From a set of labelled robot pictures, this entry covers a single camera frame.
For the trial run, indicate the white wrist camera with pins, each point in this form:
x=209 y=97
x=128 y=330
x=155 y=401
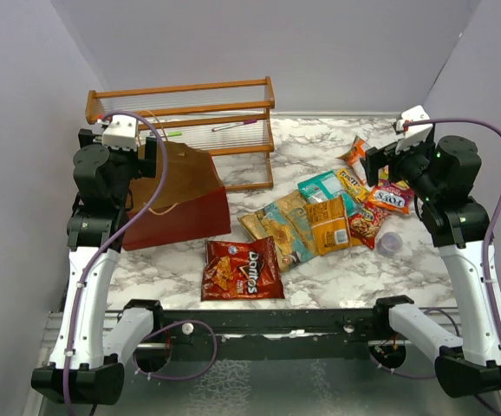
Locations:
x=121 y=132
x=413 y=127

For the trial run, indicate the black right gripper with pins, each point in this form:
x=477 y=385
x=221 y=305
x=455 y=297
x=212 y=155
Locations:
x=382 y=156

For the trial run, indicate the red cookie snack packet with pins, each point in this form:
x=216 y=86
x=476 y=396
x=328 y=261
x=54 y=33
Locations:
x=367 y=222

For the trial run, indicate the red Doritos chip bag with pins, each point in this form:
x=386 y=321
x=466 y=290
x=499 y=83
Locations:
x=241 y=271

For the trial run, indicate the orange snack packet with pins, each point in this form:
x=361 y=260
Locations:
x=354 y=156

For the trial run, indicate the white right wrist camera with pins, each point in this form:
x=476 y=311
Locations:
x=413 y=127

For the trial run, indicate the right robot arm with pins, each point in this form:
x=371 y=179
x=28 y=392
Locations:
x=442 y=174

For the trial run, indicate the teal white snack pouch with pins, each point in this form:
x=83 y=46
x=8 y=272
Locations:
x=327 y=186

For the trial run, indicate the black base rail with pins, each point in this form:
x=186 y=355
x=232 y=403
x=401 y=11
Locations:
x=267 y=334

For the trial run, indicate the small purple lidded cup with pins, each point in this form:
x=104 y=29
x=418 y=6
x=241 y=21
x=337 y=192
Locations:
x=389 y=244

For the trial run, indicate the orange wooden rack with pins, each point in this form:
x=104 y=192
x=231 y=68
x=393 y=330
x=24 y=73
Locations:
x=197 y=108

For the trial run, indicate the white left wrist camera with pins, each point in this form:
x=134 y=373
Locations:
x=121 y=132

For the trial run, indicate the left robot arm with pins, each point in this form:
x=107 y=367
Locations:
x=87 y=365

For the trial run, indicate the orange Tater chip bag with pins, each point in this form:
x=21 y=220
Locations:
x=328 y=222

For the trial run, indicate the brown red paper bag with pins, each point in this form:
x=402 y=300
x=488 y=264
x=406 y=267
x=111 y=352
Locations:
x=192 y=205

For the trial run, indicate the Fox's fruit candy bag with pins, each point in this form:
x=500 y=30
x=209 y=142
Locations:
x=391 y=196

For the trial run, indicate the purple marker pen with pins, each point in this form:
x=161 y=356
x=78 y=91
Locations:
x=233 y=125

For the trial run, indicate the gold teal kettle chips bag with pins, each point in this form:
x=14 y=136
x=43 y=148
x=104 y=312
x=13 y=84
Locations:
x=286 y=221

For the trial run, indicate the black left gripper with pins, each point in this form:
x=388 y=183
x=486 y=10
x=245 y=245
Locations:
x=142 y=166

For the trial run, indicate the yellow M&M's packet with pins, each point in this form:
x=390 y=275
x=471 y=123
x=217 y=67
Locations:
x=353 y=186

